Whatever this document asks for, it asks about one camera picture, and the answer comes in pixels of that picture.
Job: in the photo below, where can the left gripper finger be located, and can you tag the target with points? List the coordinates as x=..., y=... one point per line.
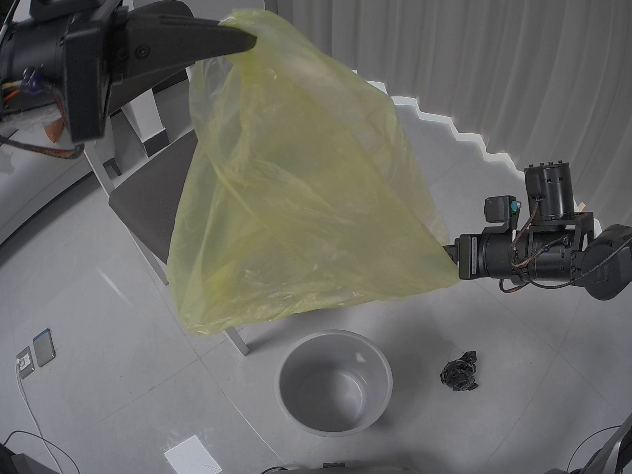
x=197, y=40
x=163, y=9

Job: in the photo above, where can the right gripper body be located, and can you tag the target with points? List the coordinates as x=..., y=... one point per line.
x=489, y=257

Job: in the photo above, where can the yellow plastic bag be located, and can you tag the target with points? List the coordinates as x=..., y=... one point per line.
x=296, y=190

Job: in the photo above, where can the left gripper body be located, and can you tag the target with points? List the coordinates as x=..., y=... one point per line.
x=86, y=67

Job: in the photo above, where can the white trash bin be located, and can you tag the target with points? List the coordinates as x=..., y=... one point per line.
x=296, y=403

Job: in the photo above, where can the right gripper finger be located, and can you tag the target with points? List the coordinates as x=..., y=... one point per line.
x=452, y=253

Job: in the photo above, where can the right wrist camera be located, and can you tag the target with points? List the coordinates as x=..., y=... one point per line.
x=498, y=210

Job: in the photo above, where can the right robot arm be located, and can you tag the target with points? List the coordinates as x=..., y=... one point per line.
x=607, y=259

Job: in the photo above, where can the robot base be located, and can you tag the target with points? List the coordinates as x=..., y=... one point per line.
x=335, y=468

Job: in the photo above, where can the white chair with grey seat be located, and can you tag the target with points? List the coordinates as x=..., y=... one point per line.
x=148, y=195

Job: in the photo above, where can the crumpled black plastic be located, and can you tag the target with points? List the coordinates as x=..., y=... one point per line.
x=458, y=374

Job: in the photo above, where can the white curtain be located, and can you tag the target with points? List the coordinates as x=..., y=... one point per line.
x=469, y=37

